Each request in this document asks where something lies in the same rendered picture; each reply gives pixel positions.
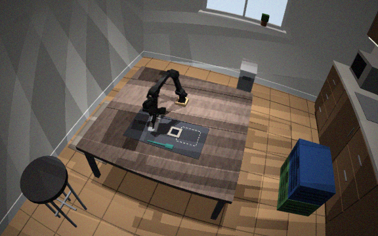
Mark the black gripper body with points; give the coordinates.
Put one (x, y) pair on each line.
(161, 110)

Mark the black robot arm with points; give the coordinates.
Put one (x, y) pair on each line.
(155, 90)

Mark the cream square tile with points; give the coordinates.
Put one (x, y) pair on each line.
(175, 132)

